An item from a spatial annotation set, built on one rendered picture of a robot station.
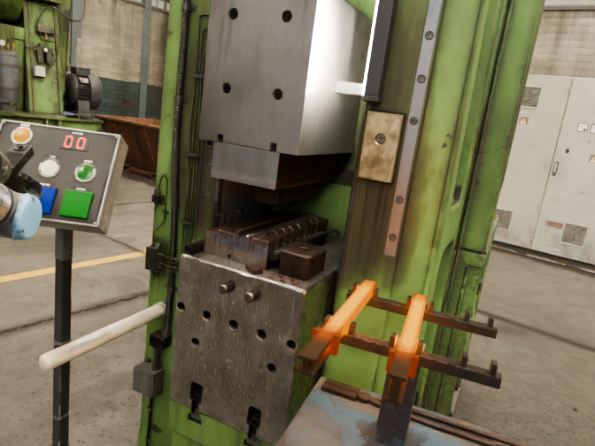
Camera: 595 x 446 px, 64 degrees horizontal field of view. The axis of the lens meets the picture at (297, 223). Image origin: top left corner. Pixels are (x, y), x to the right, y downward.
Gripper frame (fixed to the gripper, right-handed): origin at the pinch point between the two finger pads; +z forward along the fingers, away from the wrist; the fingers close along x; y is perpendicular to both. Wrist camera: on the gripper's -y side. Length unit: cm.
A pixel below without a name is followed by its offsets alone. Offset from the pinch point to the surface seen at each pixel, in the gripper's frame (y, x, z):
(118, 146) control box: -18.0, 17.0, 3.0
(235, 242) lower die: 6, 54, 2
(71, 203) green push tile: 0.9, 8.8, 2.0
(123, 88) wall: -457, -289, 729
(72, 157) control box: -12.9, 5.3, 2.7
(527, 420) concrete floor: 47, 198, 124
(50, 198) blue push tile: 0.2, 2.9, 2.0
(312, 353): 34, 74, -50
